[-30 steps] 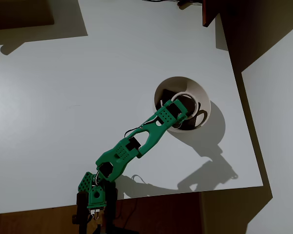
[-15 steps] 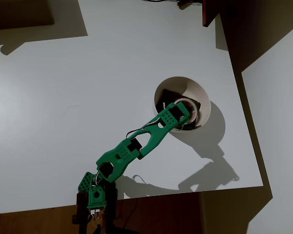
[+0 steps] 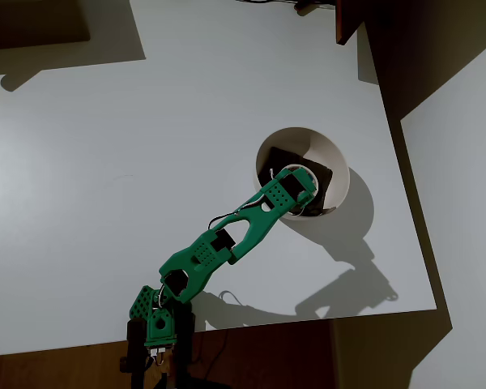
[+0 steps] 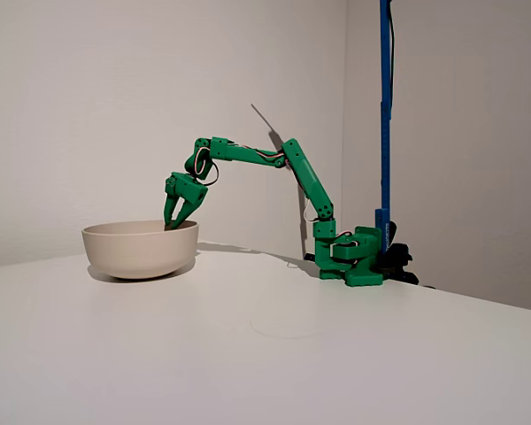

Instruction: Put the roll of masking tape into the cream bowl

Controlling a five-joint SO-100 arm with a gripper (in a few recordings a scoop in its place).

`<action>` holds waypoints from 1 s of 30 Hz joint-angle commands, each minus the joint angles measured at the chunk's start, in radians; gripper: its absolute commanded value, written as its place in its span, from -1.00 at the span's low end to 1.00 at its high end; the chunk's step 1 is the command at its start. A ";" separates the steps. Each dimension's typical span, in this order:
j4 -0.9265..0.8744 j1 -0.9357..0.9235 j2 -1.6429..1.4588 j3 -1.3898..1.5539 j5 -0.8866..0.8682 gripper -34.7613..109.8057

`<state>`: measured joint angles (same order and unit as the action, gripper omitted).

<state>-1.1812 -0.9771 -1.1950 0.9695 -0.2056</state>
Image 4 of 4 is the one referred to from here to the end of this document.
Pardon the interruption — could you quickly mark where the beige bowl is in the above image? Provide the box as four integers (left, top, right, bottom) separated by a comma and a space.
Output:
81, 220, 200, 281

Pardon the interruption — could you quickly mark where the black pole clamp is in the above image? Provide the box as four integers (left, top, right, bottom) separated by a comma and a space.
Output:
375, 220, 420, 287

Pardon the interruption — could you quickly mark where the blue pole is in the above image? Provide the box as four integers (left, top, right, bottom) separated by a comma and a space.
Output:
374, 0, 395, 256

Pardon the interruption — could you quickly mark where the black cable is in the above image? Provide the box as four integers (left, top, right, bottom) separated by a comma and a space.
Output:
388, 0, 396, 209

